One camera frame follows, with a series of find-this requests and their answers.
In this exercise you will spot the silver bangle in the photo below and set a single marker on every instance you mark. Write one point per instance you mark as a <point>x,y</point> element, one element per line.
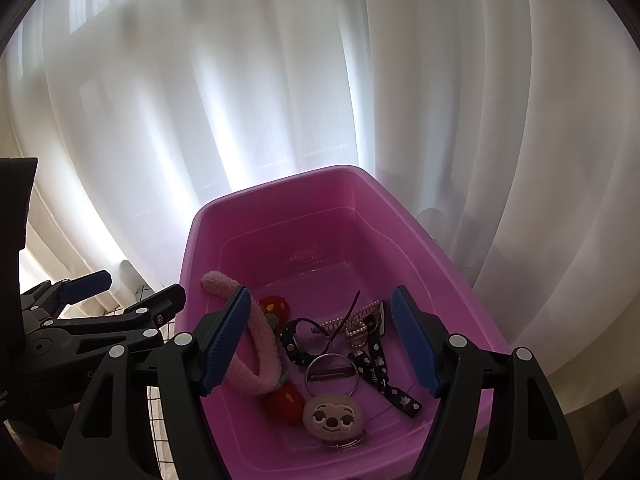
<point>331,355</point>

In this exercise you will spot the white black checked bed sheet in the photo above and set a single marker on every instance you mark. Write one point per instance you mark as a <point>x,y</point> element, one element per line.
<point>160,425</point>

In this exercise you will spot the brown hair clip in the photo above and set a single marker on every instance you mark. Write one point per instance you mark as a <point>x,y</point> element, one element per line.
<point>330,376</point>

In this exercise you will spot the pearl hair claw clip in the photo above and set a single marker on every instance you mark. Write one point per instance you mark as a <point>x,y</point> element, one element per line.
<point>361,327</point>

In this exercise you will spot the cream sloth face hair clip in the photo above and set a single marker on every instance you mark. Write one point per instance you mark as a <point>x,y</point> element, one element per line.
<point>327,415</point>

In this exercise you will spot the white curtain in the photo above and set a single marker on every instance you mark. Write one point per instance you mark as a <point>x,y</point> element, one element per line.
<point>250,85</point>

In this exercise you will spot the pink fuzzy strawberry headband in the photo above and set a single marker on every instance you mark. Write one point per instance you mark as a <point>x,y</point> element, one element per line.
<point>260,355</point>

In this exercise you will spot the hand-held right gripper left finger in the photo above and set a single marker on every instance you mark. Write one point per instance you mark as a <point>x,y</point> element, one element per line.
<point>225,345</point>

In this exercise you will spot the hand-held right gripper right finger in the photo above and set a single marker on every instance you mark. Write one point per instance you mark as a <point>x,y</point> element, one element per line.
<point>415,340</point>

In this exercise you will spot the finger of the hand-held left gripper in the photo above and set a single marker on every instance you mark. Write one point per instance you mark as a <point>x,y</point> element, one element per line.
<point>87,284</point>
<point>150,307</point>

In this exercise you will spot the black printed hair ribbon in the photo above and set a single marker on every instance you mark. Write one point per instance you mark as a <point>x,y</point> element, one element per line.
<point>372,365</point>

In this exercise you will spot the pink plastic bin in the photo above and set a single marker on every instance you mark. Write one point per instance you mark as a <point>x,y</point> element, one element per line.
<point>320,240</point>

